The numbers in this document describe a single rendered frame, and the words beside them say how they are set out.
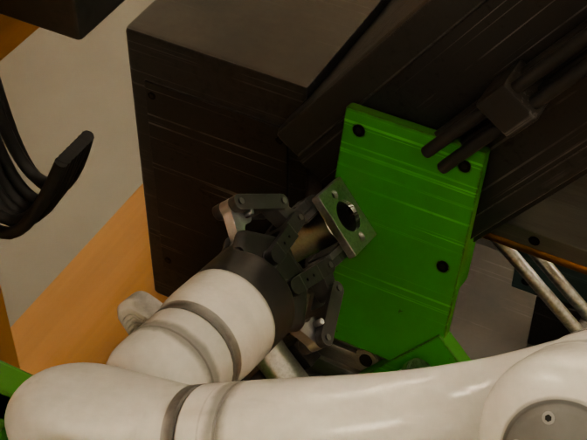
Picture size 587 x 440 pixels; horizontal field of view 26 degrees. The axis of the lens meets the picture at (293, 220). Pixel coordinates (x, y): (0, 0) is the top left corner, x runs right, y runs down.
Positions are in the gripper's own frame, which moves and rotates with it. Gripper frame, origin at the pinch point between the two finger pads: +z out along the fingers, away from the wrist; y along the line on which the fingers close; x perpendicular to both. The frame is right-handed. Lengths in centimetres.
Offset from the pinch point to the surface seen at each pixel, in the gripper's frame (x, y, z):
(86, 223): 136, 3, 113
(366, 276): 0.4, -5.4, 2.8
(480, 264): 11.1, -17.4, 36.1
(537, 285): -3.8, -16.3, 18.2
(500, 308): 8.9, -21.3, 31.3
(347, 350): 7.4, -11.0, 4.3
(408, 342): 0.4, -11.9, 2.9
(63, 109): 150, 27, 140
